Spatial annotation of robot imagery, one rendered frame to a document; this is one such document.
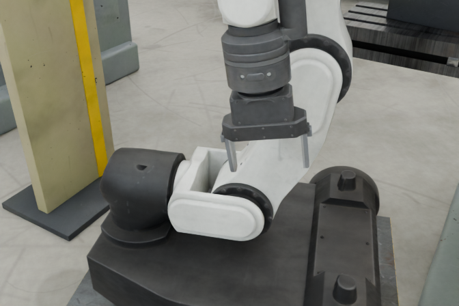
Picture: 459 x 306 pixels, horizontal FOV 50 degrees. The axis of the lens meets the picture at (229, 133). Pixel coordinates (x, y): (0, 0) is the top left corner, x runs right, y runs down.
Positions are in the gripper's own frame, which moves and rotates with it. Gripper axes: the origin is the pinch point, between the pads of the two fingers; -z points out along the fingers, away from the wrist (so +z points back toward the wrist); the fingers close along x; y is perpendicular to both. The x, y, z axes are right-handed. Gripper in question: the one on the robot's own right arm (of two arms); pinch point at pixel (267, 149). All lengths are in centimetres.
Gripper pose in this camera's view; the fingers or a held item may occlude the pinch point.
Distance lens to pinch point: 72.7
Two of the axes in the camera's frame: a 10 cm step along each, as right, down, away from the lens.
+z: -1.4, -8.8, -4.5
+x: 9.8, -0.7, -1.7
